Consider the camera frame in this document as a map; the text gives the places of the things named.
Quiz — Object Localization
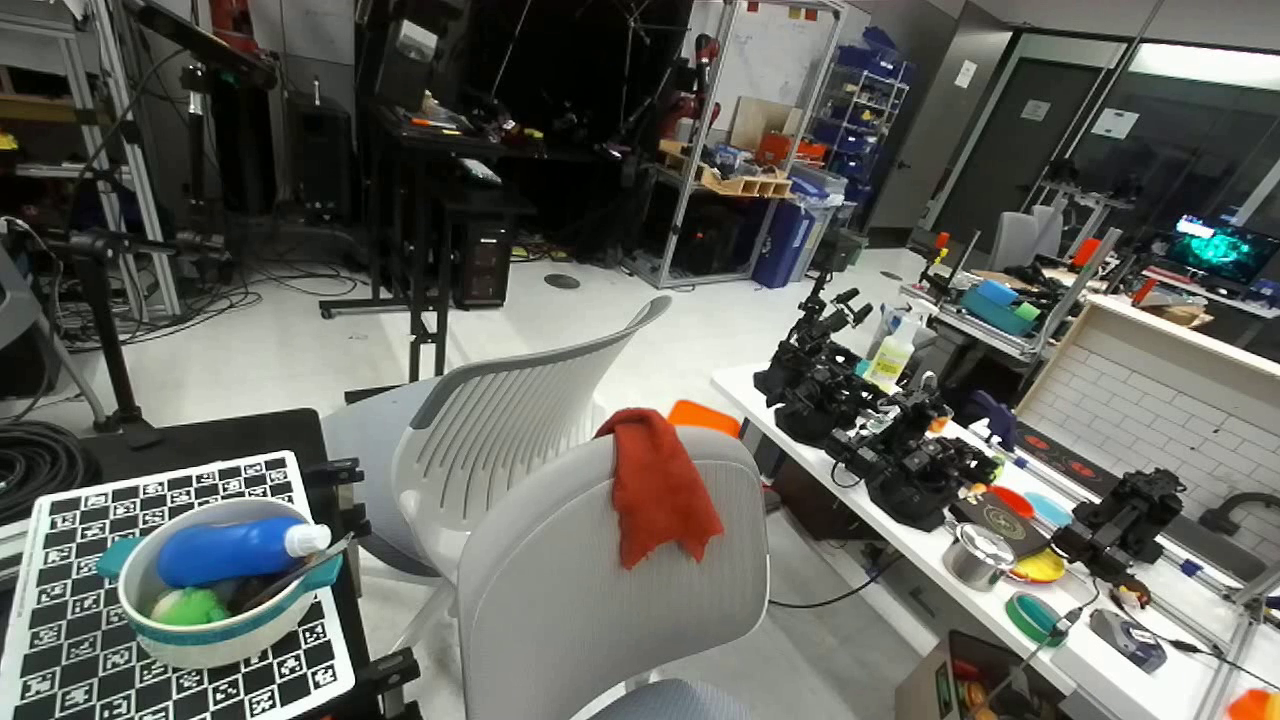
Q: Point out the black white marker board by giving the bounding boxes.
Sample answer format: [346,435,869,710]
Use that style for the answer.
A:
[0,449,359,720]

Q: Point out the white bowl teal rim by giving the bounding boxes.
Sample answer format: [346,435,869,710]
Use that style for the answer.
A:
[97,498,349,672]

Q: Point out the grey computer mouse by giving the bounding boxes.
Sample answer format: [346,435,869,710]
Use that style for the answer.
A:
[1085,604,1172,675]

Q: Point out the black standing desk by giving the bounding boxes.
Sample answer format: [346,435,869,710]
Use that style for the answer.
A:
[316,0,538,393]

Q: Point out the grey door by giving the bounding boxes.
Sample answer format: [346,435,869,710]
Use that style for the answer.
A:
[931,54,1112,251]

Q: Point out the black computer tower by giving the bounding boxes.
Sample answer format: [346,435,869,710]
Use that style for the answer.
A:
[445,192,524,312]

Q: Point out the black clamp device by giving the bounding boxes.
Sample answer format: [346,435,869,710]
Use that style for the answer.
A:
[1052,463,1191,584]

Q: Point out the black equipment pile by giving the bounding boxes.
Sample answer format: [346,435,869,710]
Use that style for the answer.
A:
[851,386,1006,533]

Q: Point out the teal oval object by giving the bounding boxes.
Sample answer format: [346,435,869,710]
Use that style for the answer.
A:
[1006,588,1073,653]

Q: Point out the green ball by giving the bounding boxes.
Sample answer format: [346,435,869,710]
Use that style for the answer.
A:
[148,584,232,631]

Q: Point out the yellow-green bottle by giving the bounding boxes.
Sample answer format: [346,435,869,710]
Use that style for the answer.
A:
[865,333,919,395]

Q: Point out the yellow bowl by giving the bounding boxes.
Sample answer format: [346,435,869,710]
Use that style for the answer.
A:
[1011,545,1073,588]

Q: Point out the metal cup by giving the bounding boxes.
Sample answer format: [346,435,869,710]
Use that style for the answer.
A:
[939,522,1021,594]

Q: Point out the black coiled cable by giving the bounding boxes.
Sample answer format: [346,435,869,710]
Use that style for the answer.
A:
[0,421,91,530]

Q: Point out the silver metal frame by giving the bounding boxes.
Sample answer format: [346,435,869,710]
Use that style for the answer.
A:
[658,0,851,291]

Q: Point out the grey mesh-back office chair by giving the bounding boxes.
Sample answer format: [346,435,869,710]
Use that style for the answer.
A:
[457,421,777,720]

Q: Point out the red terry cloth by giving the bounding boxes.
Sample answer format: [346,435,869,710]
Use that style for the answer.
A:
[591,405,728,574]

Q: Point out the black tripod stand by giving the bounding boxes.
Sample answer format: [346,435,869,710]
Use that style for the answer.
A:
[0,212,203,435]

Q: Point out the blue bottle white cap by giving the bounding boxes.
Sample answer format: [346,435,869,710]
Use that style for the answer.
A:
[151,513,336,594]

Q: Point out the teal box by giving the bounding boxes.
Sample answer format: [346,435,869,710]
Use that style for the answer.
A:
[960,278,1047,338]

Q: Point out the white brick-pattern board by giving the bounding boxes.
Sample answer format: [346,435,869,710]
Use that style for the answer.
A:
[1011,291,1280,537]

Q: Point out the white workbench table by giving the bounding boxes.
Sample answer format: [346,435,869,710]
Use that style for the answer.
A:
[709,356,1280,720]

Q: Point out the green glowing monitor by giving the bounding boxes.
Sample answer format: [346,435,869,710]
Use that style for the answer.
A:
[1172,212,1271,291]

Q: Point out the black floor mat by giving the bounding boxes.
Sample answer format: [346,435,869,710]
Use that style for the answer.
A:
[77,405,331,500]

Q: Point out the white metal shelf rack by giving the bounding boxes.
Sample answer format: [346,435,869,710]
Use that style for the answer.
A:
[0,0,185,325]

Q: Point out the blue bin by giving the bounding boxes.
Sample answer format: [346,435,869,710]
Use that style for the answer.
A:
[747,168,851,291]

